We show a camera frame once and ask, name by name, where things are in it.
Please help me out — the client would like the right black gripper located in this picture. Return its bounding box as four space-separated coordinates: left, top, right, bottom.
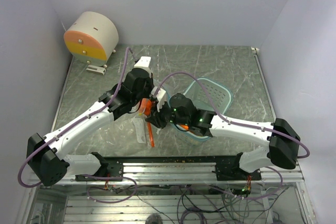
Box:
145 99 190 129

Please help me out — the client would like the orange toy fruit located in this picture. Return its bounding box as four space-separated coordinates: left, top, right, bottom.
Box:
178 125 189 131

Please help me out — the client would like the light blue plastic basket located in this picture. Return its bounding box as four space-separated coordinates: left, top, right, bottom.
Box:
172 77 233 146

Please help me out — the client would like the clear zip top bag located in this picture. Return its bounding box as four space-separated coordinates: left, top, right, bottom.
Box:
131 79 174 148

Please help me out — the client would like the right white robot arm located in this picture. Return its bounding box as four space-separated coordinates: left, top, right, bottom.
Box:
146 93 300 180

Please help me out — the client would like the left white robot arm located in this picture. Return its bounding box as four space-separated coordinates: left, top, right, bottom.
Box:
27 67 154 186

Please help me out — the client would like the round cream drawer box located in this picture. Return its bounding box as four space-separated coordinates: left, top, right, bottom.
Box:
64 11 119 67

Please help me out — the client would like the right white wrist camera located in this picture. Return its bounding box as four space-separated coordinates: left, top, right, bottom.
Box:
151 86 167 112

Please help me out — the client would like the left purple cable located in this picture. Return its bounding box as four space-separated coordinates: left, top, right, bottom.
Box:
17 47 139 188

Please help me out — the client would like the purple cable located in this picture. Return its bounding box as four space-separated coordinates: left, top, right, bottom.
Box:
153 71 310 159
17 47 139 188

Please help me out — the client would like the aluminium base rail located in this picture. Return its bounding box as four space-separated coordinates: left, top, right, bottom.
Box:
62 162 305 184

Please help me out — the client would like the small white wall clip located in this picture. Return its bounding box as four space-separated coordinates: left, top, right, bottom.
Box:
251 47 260 54

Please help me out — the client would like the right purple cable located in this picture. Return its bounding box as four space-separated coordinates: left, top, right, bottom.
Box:
153 71 310 159

